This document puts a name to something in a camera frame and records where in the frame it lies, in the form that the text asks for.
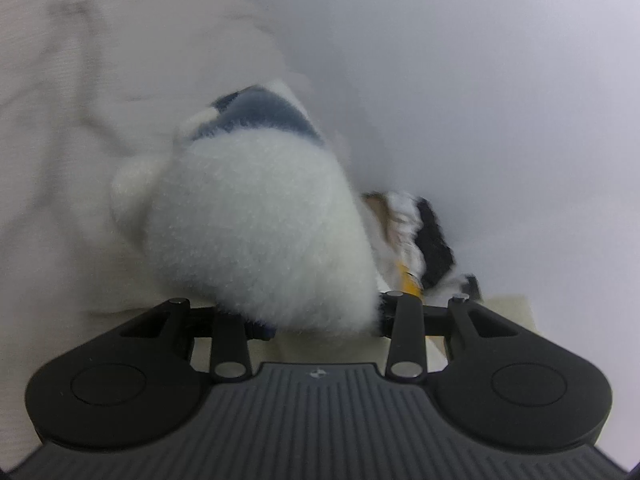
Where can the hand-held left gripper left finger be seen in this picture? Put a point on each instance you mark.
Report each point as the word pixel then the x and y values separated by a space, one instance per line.
pixel 260 332

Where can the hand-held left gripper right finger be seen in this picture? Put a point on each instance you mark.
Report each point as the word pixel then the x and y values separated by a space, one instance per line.
pixel 400 320

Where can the white blue grey fuzzy sweater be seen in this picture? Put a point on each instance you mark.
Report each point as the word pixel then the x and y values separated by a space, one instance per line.
pixel 260 225

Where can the white crumpled cloth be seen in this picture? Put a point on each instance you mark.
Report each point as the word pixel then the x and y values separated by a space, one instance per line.
pixel 402 215

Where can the beige bed sheet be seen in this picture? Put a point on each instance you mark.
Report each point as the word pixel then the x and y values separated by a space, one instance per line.
pixel 60 135

